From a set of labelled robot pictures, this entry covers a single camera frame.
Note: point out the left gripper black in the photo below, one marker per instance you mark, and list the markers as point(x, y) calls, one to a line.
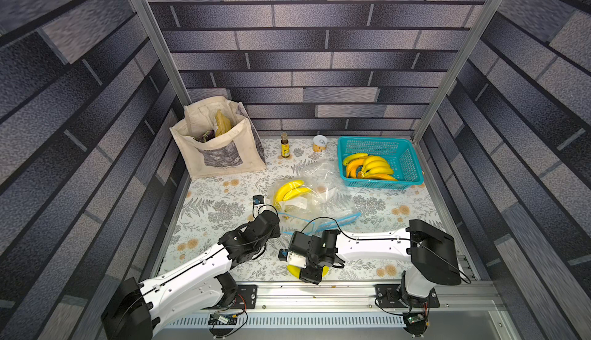
point(277, 231)

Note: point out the yellow item in tote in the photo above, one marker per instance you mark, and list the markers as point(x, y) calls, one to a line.
point(223, 123)

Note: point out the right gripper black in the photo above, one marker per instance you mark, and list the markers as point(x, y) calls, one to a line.
point(310, 273)

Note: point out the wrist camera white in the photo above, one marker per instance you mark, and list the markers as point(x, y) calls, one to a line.
point(258, 200)
point(292, 258)

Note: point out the single orange banana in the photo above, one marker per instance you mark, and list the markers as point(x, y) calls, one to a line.
point(353, 167)

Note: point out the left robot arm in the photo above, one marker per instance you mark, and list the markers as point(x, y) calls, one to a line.
point(139, 310)

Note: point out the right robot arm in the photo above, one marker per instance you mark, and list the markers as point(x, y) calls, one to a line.
point(430, 251)

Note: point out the left circuit board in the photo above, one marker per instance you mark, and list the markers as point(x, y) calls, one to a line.
point(220, 319)

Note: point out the yellow banana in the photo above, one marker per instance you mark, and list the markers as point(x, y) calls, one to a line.
point(355, 159)
point(293, 271)

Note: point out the teal plastic basket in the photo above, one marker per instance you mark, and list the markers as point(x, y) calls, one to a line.
point(399, 153)

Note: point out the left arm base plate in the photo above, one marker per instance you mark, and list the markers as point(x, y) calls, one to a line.
point(244, 297)

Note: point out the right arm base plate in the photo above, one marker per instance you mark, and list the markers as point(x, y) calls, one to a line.
point(390, 296)

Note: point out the circuit board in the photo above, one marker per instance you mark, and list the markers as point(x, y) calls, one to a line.
point(220, 319)
point(414, 319)

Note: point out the banana bunch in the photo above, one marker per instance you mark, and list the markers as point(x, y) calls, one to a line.
point(289, 191)
point(376, 164)

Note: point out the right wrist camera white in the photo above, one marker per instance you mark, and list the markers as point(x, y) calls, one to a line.
point(292, 258)

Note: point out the small yellow tin can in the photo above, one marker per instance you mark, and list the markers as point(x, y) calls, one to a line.
point(319, 143)

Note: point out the beige canvas tote bag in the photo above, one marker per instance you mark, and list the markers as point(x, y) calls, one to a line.
point(239, 150)

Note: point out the small brown sauce bottle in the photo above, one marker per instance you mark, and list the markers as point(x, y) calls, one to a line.
point(285, 147)

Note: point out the clear zip-top bag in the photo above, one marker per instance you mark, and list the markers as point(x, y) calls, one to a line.
point(322, 224)
point(329, 196)

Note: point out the right circuit board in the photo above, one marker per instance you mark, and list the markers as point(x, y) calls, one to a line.
point(414, 319)

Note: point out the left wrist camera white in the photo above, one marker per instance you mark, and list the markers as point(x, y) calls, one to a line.
point(258, 200)

